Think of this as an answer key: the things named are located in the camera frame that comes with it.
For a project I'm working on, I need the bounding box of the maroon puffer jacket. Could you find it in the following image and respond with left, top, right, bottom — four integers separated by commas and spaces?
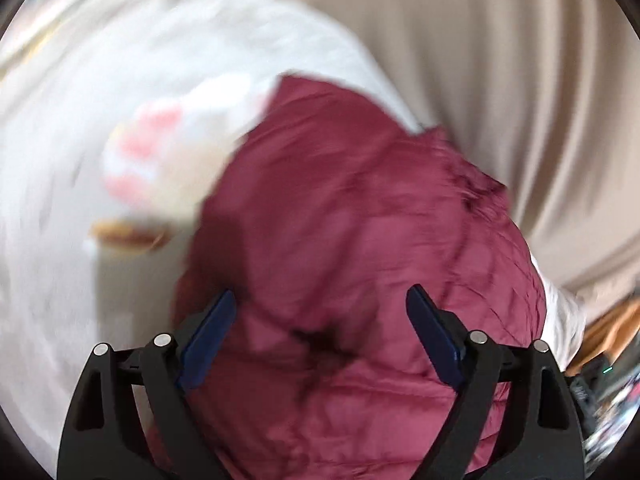
145, 74, 548, 480

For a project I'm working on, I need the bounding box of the orange wooden furniture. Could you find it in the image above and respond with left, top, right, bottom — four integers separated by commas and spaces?
575, 297, 640, 366

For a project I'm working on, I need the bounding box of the beige curtain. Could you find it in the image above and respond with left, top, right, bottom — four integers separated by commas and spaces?
280, 0, 640, 301

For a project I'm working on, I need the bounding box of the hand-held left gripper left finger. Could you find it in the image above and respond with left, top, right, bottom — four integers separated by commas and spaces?
56, 289, 237, 480

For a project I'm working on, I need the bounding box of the dark device with green light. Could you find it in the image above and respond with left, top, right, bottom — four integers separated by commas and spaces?
565, 345, 640, 441

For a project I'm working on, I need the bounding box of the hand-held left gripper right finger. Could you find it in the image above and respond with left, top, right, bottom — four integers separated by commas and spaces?
405, 284, 587, 480

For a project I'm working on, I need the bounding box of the white printed blanket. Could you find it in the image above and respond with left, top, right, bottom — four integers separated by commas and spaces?
0, 0, 588, 466

